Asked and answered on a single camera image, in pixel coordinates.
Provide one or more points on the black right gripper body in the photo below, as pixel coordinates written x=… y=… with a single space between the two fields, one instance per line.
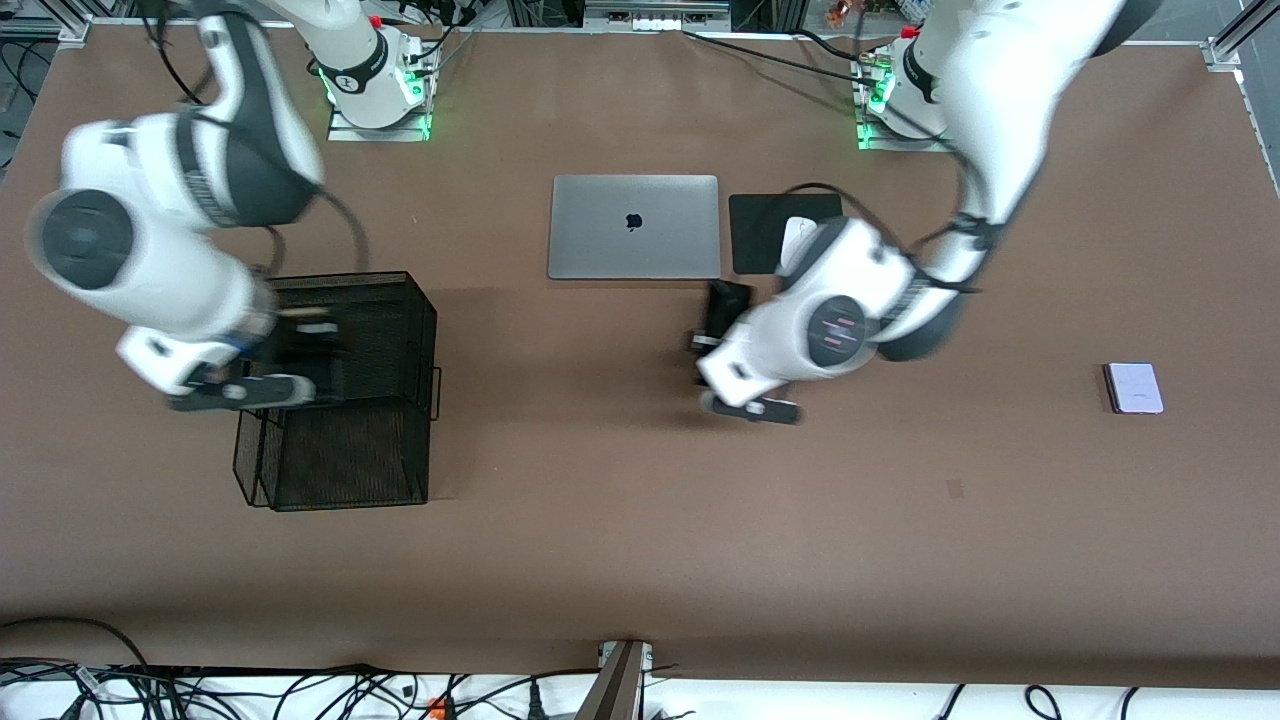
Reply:
x=303 y=345

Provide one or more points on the long black slab phone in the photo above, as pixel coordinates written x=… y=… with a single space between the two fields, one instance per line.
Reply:
x=728 y=305

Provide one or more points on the white flip phone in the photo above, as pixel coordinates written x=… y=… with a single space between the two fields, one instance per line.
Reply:
x=1135 y=388

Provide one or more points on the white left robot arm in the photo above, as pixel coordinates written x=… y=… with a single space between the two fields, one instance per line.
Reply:
x=1000 y=100

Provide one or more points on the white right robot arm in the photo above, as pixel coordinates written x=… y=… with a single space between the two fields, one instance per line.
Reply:
x=150 y=260

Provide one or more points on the black mouse pad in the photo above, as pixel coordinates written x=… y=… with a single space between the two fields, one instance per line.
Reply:
x=755 y=235

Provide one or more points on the white computer mouse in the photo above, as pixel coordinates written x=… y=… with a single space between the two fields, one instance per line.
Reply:
x=795 y=235

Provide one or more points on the silver closed laptop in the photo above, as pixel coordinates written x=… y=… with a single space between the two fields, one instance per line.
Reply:
x=600 y=240

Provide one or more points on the white power strip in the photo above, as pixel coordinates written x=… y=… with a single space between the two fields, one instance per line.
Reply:
x=655 y=20

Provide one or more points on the small orange connector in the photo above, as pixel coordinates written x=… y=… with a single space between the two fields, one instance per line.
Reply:
x=437 y=710

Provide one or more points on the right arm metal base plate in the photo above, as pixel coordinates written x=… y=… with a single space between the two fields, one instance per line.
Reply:
x=345 y=135

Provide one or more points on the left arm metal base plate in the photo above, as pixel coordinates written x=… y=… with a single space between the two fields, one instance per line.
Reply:
x=900 y=146

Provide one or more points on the aluminium camera post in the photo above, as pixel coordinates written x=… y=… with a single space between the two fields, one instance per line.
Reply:
x=615 y=690

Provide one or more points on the aluminium table corner bracket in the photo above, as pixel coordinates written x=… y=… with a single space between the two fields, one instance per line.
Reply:
x=1222 y=52
x=75 y=30

